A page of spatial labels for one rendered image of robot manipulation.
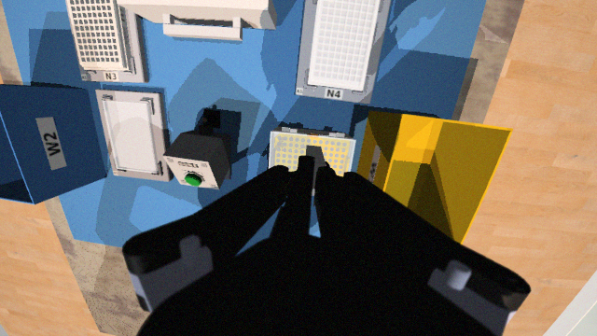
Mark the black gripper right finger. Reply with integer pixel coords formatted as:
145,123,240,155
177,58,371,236
312,146,532,336

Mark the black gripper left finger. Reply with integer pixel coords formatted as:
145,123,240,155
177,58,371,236
122,145,316,326

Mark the white rectangular plate nest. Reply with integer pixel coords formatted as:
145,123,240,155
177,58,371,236
95,89,173,182
65,0,148,83

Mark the yellow bin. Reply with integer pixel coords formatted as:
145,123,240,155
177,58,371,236
356,111,513,244

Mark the blue bench mat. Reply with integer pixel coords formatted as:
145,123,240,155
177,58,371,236
1,0,487,247

